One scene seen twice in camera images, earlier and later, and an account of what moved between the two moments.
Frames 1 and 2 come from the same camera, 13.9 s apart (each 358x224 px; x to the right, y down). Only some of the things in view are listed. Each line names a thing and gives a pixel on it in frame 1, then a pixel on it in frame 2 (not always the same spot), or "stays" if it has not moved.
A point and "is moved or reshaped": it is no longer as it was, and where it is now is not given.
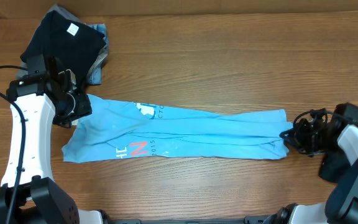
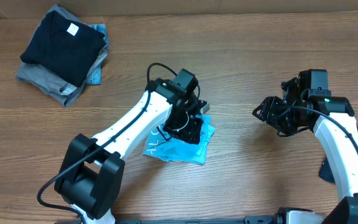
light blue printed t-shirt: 114,128 is moved or reshaped
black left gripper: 84,109 to 189,135
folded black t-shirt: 74,43 stays
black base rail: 191,221 stays
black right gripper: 301,135 to 272,111
